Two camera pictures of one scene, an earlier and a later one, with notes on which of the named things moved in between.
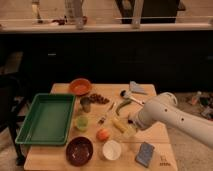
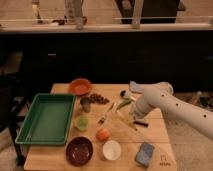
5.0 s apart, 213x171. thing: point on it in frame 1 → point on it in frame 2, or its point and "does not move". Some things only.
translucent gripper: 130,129 → 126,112
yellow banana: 120,125 → 122,115
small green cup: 82,123 does not move
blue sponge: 144,153 does not move
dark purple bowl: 79,150 does not move
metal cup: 86,104 does not move
